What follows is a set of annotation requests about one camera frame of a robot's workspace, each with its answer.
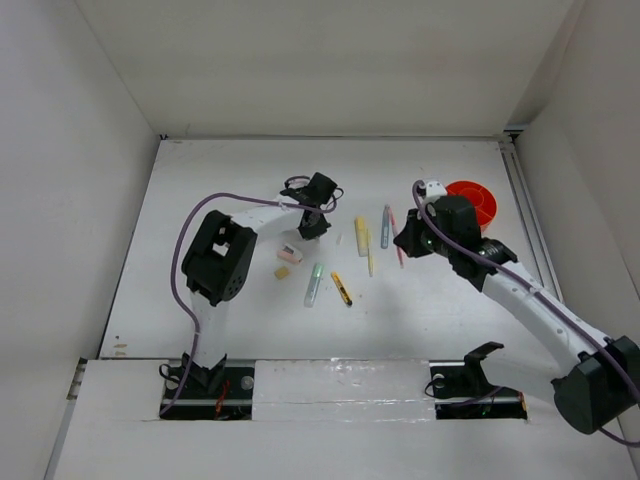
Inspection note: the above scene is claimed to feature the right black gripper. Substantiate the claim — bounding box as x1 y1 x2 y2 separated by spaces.
394 206 456 259

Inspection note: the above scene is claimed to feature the yellow highlighter marker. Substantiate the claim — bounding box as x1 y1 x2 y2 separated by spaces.
354 216 368 257

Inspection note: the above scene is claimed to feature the red pen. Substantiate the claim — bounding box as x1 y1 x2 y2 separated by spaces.
387 205 404 269

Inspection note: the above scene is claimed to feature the thin yellow pen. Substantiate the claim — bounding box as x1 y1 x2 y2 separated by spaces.
366 229 374 278

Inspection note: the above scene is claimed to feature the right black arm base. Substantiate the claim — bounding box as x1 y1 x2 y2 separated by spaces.
423 342 528 420

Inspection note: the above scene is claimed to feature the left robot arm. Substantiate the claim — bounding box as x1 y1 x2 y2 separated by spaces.
171 172 342 397

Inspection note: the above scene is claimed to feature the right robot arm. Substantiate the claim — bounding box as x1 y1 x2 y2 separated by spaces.
393 180 639 435

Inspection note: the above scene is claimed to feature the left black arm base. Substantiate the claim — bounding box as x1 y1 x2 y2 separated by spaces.
159 353 256 421

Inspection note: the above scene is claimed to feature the orange round compartment container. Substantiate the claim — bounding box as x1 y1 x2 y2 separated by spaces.
446 180 498 232

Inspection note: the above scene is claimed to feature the pink white eraser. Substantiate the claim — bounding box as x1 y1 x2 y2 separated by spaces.
277 243 303 264

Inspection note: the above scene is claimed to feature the blue grey utility knife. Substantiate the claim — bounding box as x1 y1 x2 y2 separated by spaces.
380 204 391 249

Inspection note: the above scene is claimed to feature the green clear highlighter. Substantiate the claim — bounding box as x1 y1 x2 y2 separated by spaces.
304 263 324 308

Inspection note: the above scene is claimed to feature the small tan eraser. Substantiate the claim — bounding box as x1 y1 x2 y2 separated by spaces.
274 266 290 280

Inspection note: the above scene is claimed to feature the yellow black utility knife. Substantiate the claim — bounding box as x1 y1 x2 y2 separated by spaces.
331 272 353 307

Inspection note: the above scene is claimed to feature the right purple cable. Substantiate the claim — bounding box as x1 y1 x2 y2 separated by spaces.
411 179 640 447

